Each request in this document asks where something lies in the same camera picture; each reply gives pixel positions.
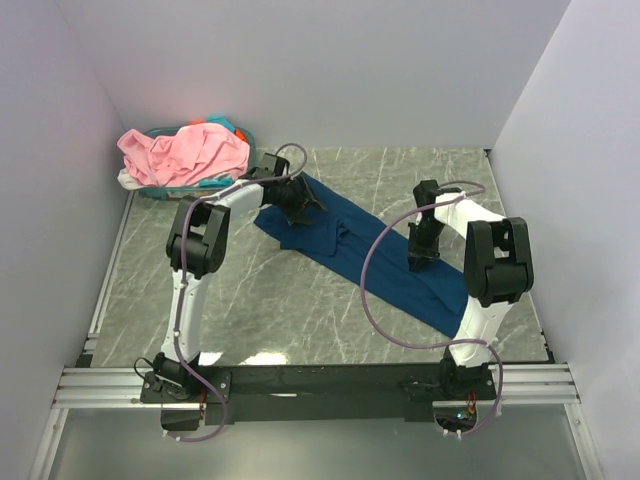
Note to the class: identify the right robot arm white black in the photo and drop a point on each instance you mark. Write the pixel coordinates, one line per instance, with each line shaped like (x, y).
(497, 271)

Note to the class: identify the dark blue t shirt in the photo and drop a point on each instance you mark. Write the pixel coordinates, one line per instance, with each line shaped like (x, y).
(340, 238)

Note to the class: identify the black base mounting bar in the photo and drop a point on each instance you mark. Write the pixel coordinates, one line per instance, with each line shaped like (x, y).
(213, 408)

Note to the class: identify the white garment in basket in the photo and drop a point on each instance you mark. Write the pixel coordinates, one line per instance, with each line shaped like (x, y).
(127, 181)

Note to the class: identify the teal laundry basket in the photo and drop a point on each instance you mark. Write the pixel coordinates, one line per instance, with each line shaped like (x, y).
(207, 187)

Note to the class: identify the orange garment in basket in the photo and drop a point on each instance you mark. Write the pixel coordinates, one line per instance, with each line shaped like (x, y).
(237, 131)

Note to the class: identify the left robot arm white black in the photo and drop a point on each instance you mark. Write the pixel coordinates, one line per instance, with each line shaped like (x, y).
(197, 245)

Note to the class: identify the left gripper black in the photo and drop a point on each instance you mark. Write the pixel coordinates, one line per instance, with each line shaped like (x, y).
(304, 200)

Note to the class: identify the pink t shirt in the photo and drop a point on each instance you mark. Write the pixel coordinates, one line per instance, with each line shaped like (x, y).
(194, 154)

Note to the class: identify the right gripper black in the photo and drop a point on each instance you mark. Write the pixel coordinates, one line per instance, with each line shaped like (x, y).
(424, 255)

